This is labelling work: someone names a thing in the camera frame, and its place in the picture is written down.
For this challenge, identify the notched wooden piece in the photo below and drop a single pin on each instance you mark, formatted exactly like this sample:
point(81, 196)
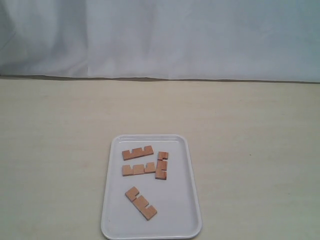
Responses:
point(138, 169)
point(161, 168)
point(137, 153)
point(140, 202)

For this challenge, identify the white plastic tray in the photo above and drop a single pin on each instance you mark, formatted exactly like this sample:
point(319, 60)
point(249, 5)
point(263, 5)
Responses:
point(175, 199)

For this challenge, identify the white backdrop cloth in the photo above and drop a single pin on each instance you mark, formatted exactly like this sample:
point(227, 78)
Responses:
point(273, 40)

